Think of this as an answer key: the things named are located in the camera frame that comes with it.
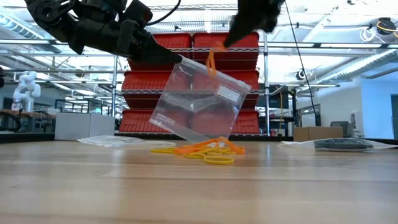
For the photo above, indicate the clear plastic zip bag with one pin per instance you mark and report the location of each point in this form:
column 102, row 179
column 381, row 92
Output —
column 109, row 140
column 298, row 144
column 192, row 102

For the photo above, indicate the white wall dispenser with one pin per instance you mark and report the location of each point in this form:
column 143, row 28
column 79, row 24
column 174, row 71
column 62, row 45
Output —
column 354, row 119

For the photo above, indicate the dark monitor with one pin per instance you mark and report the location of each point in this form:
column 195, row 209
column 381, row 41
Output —
column 276, row 99

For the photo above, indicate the black rubber band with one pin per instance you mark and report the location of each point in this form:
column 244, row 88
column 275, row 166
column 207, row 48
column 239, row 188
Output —
column 346, row 145
column 363, row 145
column 326, row 145

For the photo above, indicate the framed whiteboard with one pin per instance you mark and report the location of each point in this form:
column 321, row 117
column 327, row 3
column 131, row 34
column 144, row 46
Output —
column 309, row 119

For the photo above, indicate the round ceiling device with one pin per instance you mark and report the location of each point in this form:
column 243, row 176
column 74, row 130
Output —
column 300, row 75

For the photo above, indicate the black post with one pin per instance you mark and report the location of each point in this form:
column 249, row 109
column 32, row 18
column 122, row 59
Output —
column 294, row 118

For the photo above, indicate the grey chair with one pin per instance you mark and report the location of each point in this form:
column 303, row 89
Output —
column 340, row 126

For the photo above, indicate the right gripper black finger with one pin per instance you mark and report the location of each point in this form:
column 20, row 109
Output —
column 239, row 31

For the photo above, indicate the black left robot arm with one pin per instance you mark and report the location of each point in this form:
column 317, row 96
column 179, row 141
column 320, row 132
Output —
column 49, row 12

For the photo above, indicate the yellow rubber band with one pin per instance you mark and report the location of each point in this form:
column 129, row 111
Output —
column 192, row 155
column 228, row 152
column 220, row 161
column 168, row 151

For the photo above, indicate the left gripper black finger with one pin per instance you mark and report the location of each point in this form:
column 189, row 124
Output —
column 155, row 51

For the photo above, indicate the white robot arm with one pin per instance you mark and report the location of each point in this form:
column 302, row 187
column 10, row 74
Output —
column 26, row 90

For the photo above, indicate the teal door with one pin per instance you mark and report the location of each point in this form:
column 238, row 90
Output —
column 395, row 118

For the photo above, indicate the cluttered dark workbench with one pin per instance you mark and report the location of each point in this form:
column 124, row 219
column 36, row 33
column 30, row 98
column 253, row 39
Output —
column 34, row 123

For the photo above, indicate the brown cardboard box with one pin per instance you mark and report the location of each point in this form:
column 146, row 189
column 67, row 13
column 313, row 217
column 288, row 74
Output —
column 317, row 133

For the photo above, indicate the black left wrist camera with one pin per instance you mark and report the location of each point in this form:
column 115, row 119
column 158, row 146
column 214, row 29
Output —
column 138, row 12

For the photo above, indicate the white cardboard box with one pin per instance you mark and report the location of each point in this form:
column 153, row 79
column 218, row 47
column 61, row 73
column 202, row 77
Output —
column 84, row 126

